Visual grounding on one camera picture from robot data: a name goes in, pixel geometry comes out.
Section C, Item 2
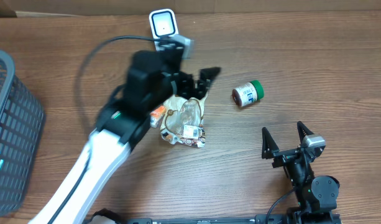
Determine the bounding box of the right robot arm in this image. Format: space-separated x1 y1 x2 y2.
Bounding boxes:
256 121 341 224

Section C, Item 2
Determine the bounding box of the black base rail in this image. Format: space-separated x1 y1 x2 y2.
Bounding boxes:
84 208 342 224

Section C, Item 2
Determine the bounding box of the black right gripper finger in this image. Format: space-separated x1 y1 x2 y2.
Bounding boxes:
262 127 280 159
297 121 314 143

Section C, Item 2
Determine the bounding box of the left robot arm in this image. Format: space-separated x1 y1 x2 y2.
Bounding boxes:
31 49 221 223

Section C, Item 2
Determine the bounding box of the grey plastic mesh basket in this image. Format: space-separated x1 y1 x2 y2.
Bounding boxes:
0 50 45 216

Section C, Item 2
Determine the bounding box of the beige snack pouch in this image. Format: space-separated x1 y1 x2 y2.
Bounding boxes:
160 95 208 148

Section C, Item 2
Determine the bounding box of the small orange box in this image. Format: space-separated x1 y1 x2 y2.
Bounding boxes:
150 105 167 128

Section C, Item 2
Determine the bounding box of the green lid jar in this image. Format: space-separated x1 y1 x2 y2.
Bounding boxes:
232 80 265 108

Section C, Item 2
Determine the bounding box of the white barcode scanner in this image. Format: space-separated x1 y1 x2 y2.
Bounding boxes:
149 9 179 39

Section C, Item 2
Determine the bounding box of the brown cardboard backdrop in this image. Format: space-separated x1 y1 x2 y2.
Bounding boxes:
0 0 381 17

